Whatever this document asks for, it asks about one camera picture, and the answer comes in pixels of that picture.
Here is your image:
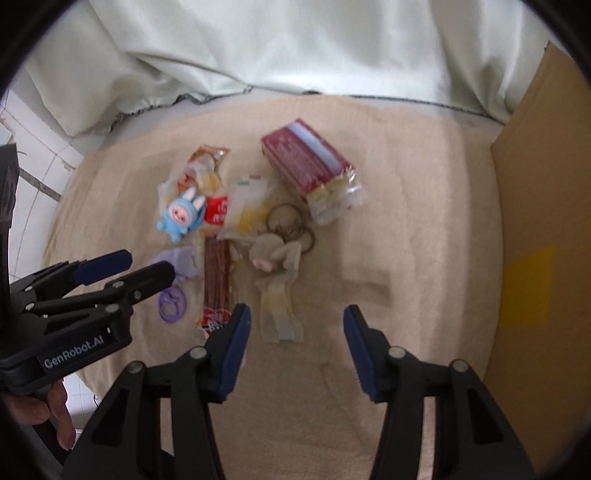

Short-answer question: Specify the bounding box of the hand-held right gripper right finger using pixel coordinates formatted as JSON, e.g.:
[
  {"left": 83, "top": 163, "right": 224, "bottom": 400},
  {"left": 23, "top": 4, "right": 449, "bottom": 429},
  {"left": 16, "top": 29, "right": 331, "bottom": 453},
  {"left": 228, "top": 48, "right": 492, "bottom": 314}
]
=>
[{"left": 342, "top": 305, "right": 539, "bottom": 480}]

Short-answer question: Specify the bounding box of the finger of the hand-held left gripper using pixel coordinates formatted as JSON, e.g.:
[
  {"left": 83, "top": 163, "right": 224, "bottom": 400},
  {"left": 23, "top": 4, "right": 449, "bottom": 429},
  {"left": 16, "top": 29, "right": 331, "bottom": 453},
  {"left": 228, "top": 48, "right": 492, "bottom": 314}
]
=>
[
  {"left": 9, "top": 249, "right": 134, "bottom": 305},
  {"left": 21, "top": 261, "right": 177, "bottom": 319}
]

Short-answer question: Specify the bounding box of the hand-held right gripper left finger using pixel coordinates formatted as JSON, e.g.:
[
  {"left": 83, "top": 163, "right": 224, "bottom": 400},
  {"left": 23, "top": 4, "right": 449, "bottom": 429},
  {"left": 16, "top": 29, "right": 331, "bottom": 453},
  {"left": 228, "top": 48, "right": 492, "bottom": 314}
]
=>
[{"left": 65, "top": 303, "right": 252, "bottom": 480}]

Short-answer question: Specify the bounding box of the purple toy keychain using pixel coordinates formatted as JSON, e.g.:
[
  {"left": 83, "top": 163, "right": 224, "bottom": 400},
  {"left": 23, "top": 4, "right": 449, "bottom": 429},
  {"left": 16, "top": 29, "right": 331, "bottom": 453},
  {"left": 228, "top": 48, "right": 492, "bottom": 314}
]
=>
[{"left": 148, "top": 246, "right": 204, "bottom": 324}]

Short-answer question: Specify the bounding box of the brown snack stick packet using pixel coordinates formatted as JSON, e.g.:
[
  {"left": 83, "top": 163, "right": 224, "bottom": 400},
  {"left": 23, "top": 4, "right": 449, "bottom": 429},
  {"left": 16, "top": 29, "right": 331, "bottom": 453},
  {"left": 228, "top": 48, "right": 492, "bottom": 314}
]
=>
[{"left": 196, "top": 235, "right": 238, "bottom": 340}]

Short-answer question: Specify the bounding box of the clear packet with yellow filling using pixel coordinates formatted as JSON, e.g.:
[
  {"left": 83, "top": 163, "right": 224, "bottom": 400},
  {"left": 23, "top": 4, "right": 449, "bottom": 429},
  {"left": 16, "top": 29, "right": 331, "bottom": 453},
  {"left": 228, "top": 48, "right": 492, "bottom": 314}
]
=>
[{"left": 228, "top": 175, "right": 278, "bottom": 236}]

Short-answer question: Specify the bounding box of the brown cardboard box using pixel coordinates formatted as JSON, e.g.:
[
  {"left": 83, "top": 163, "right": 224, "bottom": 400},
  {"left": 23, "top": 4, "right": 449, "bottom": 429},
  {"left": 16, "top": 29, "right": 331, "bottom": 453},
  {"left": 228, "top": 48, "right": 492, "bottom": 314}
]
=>
[{"left": 482, "top": 41, "right": 591, "bottom": 480}]

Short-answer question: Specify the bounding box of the person's left hand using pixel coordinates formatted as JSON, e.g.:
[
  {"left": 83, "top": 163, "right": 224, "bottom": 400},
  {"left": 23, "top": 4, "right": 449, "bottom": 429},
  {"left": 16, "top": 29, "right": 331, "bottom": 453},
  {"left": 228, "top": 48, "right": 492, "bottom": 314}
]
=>
[{"left": 0, "top": 376, "right": 77, "bottom": 452}]

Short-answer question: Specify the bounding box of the clear plastic snack packet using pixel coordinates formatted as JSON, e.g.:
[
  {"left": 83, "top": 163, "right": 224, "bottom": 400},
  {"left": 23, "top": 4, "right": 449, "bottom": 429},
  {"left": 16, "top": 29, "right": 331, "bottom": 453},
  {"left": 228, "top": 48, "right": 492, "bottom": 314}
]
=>
[{"left": 259, "top": 277, "right": 305, "bottom": 344}]

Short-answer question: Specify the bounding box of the red label clear snack packet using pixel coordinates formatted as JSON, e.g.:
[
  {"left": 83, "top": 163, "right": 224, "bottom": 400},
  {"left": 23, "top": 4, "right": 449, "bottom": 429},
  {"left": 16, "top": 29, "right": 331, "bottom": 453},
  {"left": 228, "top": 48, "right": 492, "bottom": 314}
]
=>
[{"left": 203, "top": 194, "right": 230, "bottom": 227}]

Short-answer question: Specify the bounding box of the dark grey panel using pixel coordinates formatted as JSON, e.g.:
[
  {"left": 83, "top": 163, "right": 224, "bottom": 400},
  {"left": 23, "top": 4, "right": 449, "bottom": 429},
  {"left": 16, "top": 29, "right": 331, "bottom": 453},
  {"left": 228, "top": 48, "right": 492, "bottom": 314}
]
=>
[{"left": 0, "top": 143, "right": 20, "bottom": 287}]

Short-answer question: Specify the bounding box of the beige towel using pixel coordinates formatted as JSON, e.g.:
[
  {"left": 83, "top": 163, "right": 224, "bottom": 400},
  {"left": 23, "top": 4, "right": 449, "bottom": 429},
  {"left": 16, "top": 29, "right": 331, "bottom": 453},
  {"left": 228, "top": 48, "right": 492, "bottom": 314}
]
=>
[{"left": 41, "top": 95, "right": 513, "bottom": 480}]

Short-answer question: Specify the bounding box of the orange clear snack packet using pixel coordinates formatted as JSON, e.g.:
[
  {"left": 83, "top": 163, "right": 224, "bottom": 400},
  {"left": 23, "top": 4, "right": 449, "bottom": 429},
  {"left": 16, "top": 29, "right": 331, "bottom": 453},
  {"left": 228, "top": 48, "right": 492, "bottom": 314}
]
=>
[{"left": 157, "top": 145, "right": 230, "bottom": 206}]

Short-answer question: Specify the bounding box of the maroon biscuit packet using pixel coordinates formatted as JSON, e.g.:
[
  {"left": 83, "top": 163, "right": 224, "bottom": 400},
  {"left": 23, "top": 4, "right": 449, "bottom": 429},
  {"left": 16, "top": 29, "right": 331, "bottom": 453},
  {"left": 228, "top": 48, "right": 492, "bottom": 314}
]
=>
[{"left": 261, "top": 119, "right": 368, "bottom": 225}]

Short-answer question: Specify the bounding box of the pale green curtain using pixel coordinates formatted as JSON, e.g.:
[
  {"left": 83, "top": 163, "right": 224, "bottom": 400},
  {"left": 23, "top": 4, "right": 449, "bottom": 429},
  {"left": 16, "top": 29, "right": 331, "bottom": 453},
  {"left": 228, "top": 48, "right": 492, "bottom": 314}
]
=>
[
  {"left": 203, "top": 0, "right": 550, "bottom": 125},
  {"left": 25, "top": 0, "right": 252, "bottom": 137}
]

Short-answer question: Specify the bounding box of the blue bunny keychain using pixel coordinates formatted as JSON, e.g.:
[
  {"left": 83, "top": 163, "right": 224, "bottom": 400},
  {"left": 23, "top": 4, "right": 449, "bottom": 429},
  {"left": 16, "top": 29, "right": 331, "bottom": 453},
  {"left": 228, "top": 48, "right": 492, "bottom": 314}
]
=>
[{"left": 156, "top": 187, "right": 206, "bottom": 243}]

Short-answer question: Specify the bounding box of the grey plush mouse keychain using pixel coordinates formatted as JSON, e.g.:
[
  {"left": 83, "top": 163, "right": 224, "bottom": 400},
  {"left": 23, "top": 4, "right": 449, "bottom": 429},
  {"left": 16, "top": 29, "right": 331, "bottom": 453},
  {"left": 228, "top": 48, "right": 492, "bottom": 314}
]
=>
[{"left": 249, "top": 203, "right": 317, "bottom": 278}]

